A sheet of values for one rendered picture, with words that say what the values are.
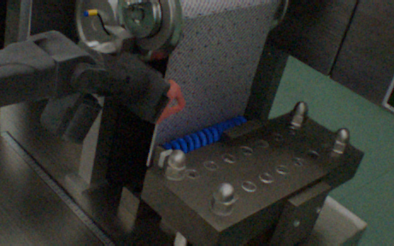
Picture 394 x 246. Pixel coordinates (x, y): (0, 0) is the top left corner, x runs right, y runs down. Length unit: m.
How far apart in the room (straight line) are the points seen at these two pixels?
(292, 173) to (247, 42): 0.23
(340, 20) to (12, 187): 0.64
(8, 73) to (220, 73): 0.45
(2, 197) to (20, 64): 0.41
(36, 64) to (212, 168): 0.41
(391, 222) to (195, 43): 2.06
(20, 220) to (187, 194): 0.28
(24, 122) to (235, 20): 0.49
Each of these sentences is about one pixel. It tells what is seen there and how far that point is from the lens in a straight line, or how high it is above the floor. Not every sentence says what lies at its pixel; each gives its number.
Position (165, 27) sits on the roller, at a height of 1.25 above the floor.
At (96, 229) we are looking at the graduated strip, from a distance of 1.04.
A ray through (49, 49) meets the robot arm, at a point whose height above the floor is 1.26.
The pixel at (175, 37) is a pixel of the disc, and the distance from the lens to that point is 0.90.
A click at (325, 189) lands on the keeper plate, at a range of 1.07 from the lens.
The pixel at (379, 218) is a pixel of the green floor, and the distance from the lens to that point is 2.89.
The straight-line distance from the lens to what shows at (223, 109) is 1.11.
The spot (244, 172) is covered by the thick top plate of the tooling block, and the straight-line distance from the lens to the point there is 1.02.
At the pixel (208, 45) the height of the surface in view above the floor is 1.21.
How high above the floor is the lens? 1.62
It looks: 30 degrees down
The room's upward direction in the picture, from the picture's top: 12 degrees clockwise
